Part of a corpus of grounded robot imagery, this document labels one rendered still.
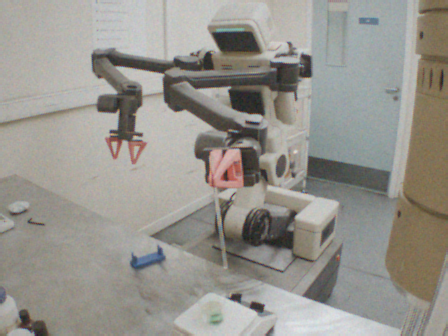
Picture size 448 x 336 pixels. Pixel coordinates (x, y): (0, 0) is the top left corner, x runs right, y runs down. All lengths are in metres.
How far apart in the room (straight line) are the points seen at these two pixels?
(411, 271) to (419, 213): 0.05
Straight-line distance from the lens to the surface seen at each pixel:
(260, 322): 0.73
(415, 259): 0.29
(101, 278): 1.00
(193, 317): 0.71
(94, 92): 2.14
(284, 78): 1.18
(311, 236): 1.68
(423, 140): 0.27
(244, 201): 1.55
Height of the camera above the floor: 1.31
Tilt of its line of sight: 19 degrees down
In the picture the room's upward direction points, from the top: straight up
